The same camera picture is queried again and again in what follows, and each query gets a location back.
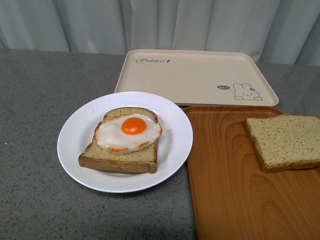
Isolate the white round plate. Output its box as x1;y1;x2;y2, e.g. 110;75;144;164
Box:
57;92;193;193

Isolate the bread slice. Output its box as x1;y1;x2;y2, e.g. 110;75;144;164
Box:
243;114;320;173
78;107;160;174

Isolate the fried egg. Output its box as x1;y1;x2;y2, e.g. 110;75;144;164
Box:
94;113;163;155

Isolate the beige rabbit tray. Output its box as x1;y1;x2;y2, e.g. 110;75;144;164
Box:
115;49;279;107

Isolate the brown wooden tray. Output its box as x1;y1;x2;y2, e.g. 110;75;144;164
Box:
185;106;320;240

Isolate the grey curtain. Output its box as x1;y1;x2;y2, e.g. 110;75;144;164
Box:
0;0;320;66

